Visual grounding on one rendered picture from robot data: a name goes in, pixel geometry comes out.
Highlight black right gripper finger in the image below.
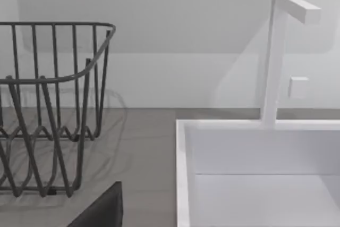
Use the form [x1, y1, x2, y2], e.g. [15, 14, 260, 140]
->
[66, 181, 125, 227]

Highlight tall white tap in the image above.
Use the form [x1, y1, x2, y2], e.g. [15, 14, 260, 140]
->
[259, 0, 322, 130]

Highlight white sink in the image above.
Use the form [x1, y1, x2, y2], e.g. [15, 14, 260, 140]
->
[175, 119, 340, 227]

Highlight grey wire dish rack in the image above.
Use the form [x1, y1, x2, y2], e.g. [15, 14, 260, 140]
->
[0, 21, 117, 198]

